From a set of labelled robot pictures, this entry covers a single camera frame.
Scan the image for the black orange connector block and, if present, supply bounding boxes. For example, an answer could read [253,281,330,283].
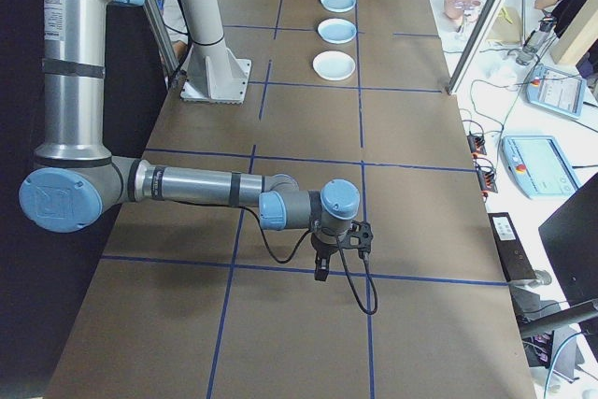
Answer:
[475,167,500,195]
[466,131,488,158]

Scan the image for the light blue round plate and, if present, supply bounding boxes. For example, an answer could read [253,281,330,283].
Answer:
[320,0,358,13]
[316,18,360,44]

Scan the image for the pink mannequin head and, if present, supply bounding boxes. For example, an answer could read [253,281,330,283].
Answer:
[443,0,483,34]

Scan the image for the blue grey teach pendant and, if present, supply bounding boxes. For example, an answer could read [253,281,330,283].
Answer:
[525,64,588,121]
[501,135,583,200]

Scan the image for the beige cardboard wedge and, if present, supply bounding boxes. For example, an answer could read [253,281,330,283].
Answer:
[487,6,523,45]

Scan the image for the aluminium frame bar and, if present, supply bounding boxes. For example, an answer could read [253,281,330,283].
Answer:
[139,0,181,90]

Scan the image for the white round plate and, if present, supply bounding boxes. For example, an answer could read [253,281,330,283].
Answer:
[311,50,356,82]

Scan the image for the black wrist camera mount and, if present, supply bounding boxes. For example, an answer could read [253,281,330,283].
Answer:
[342,218,376,261]

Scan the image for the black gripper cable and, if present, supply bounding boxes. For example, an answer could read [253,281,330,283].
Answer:
[241,206,313,265]

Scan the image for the aluminium post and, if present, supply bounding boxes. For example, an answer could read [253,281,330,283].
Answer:
[446,0,534,97]

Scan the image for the black camera cable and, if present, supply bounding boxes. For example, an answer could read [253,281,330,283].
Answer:
[339,244,379,317]

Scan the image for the clear bottle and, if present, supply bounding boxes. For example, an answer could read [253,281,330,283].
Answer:
[515,15,560,67]

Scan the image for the black frame cover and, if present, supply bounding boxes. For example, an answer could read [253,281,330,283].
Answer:
[0,0,173,399]

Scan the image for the clear glass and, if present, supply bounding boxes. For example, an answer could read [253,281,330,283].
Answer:
[453,0,480,43]

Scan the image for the tan cardboard panel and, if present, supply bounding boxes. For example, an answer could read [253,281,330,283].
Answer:
[549,1,598,67]

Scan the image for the black monitor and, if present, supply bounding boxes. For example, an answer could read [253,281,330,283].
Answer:
[537,178,598,307]

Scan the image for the black support tube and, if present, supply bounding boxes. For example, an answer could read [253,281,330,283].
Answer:
[518,298,598,340]

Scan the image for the white pedestal column with base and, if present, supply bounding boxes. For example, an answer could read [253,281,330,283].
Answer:
[166,0,253,105]

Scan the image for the black box with white label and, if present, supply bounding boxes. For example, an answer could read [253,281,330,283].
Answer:
[487,211,538,284]

